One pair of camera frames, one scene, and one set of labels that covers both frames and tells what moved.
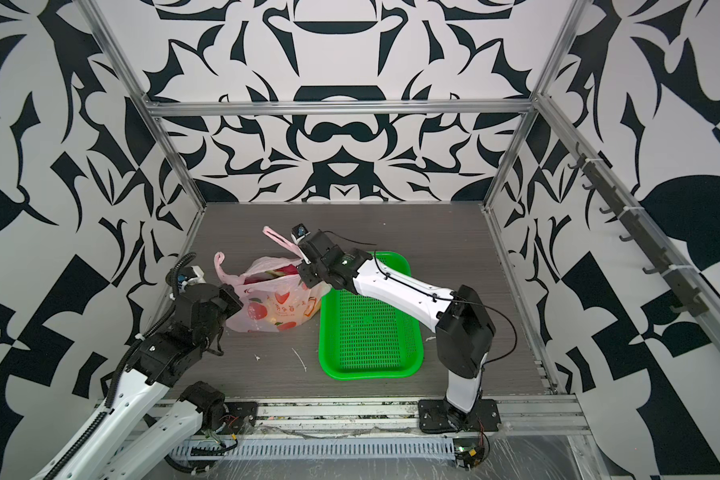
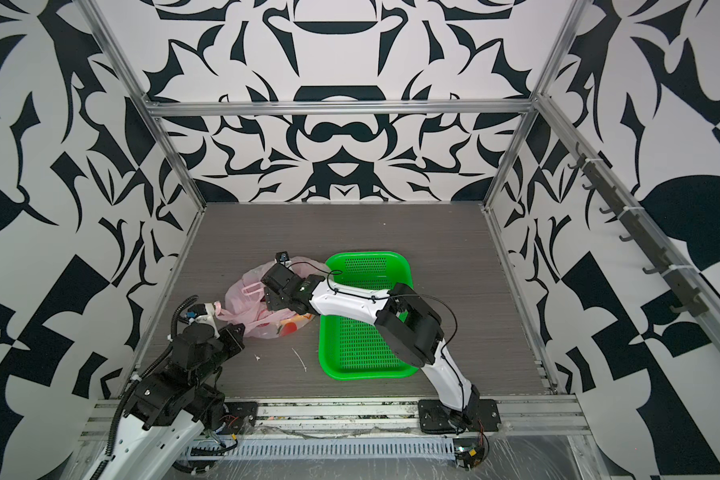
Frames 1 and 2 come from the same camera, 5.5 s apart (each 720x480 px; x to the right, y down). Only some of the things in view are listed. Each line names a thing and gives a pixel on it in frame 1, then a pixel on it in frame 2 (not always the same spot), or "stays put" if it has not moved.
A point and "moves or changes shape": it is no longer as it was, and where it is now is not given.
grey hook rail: [690, 301] stays put
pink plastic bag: [274, 299] moves or changes shape
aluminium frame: [519, 418] stays put
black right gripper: [306, 269] -> [272, 298]
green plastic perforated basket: [363, 338] stays put
